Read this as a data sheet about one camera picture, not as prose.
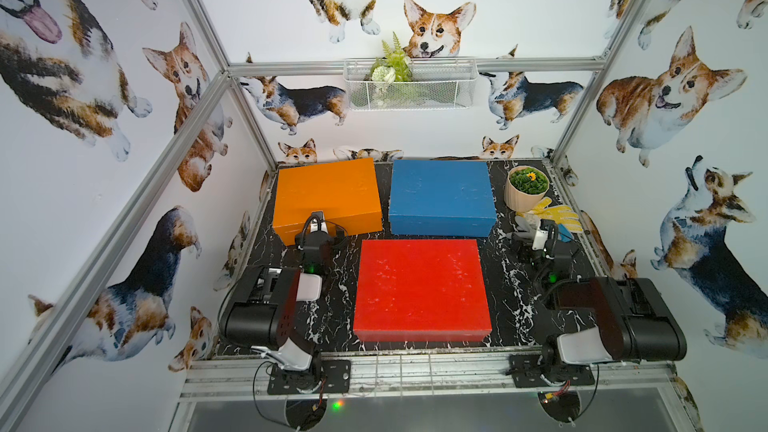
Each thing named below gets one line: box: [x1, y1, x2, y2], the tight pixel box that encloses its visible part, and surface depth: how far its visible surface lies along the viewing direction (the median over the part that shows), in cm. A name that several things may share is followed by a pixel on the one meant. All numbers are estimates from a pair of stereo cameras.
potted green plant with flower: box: [504, 165, 550, 212], surface depth 102 cm
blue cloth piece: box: [558, 223, 572, 243], surface depth 100 cm
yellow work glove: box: [516, 197, 583, 233], surface depth 106 cm
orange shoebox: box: [273, 158, 383, 246], surface depth 99 cm
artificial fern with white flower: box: [370, 31, 413, 85], surface depth 84 cm
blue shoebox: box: [389, 160, 497, 237], surface depth 97 cm
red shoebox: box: [354, 239, 492, 342], surface depth 80 cm
